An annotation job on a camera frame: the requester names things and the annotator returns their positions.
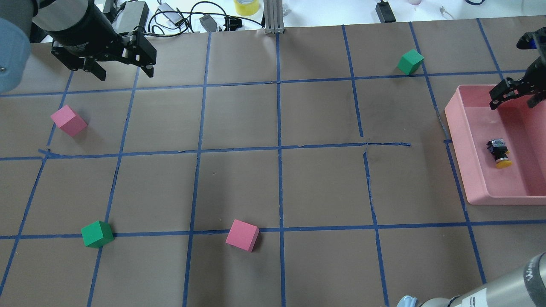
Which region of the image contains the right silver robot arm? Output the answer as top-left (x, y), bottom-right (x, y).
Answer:
top-left (421, 56), bottom-right (545, 307)

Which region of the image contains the large black power brick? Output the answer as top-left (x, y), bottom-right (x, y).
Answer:
top-left (112, 1), bottom-right (149, 35)

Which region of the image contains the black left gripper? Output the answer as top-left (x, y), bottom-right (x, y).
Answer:
top-left (43, 0), bottom-right (157, 81)

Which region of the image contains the pink cube far side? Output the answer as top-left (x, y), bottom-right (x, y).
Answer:
top-left (50, 105), bottom-right (88, 137)

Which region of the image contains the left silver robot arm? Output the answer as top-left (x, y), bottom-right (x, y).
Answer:
top-left (0, 0), bottom-right (157, 93)

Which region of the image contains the aluminium frame post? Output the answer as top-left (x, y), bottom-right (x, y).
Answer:
top-left (263, 0), bottom-right (285, 34)

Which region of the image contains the pink cube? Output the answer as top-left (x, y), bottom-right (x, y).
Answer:
top-left (50, 105), bottom-right (88, 137)
top-left (225, 219), bottom-right (260, 252)

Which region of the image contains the green cube near bin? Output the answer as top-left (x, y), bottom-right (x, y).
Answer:
top-left (397, 49), bottom-right (424, 75)

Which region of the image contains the black power adapter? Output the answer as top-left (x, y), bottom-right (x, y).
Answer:
top-left (375, 0), bottom-right (396, 23)

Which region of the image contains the pink plastic bin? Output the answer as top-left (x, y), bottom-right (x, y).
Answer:
top-left (445, 85), bottom-right (546, 206)

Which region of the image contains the green cube far side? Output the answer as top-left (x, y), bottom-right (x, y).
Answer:
top-left (81, 221), bottom-right (114, 249)

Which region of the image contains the yellow tape roll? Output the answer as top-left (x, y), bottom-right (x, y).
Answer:
top-left (233, 0), bottom-right (260, 16)

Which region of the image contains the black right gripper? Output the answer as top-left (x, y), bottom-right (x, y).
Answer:
top-left (489, 57), bottom-right (546, 110)

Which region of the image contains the pink cube centre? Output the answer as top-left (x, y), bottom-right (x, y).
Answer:
top-left (225, 219), bottom-right (260, 252)

